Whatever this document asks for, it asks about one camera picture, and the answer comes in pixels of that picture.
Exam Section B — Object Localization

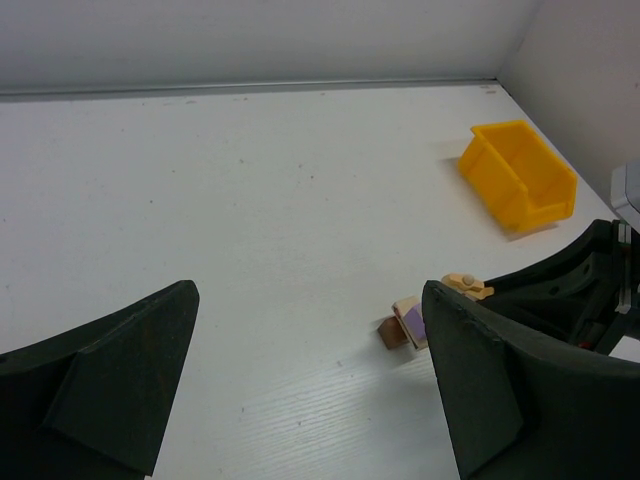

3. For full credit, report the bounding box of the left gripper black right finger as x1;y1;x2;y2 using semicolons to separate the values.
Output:
422;280;639;479

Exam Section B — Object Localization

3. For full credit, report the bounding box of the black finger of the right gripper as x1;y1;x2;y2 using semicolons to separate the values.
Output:
482;220;613;320

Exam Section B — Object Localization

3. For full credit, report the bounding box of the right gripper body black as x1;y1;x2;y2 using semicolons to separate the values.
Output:
564;222;639;353

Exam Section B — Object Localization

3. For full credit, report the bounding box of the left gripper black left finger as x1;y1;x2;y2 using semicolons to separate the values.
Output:
1;280;200;476

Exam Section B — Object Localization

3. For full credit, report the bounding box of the patterned small wood block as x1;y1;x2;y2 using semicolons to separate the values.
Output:
441;273;495;301

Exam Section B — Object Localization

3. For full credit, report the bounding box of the yellow plastic bin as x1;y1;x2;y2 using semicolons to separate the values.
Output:
457;120;577;233

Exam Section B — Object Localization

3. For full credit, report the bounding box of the purple cube block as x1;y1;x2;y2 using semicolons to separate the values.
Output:
403;305;426;344

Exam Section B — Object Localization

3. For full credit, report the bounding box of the dark brown wood block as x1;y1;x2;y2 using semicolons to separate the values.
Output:
377;316;410;350

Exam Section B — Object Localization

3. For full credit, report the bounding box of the light wood rectangular block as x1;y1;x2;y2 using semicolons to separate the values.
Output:
392;296;428;350

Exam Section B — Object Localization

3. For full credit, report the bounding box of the aluminium frame rail back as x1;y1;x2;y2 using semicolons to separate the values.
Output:
1;76;500;102

